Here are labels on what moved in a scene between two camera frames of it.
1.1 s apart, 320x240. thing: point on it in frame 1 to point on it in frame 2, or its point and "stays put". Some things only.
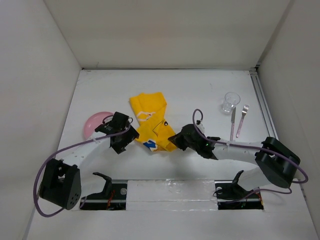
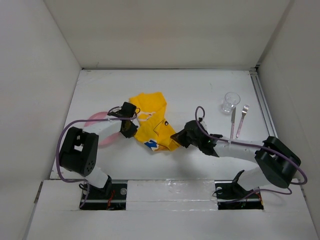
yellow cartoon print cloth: (154, 131) stays put
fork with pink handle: (244, 112) stays put
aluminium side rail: (267, 117) stays put
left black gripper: (130, 135) to (133, 130)
